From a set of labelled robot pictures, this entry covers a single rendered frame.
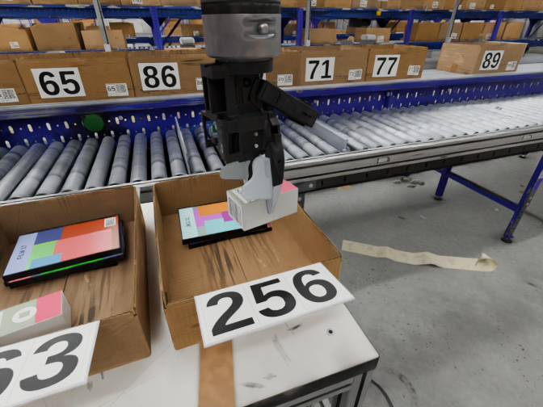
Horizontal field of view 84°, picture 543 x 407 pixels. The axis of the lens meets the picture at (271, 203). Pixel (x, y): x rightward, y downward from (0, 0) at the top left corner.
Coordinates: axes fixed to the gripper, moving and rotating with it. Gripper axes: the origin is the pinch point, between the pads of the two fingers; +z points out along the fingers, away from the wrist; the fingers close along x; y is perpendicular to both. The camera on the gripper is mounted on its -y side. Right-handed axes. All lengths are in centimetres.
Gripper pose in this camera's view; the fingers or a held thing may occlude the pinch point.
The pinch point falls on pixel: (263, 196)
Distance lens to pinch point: 48.2
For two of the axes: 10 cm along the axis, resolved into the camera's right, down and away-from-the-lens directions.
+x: 5.4, 4.3, -7.2
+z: 0.1, 8.5, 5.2
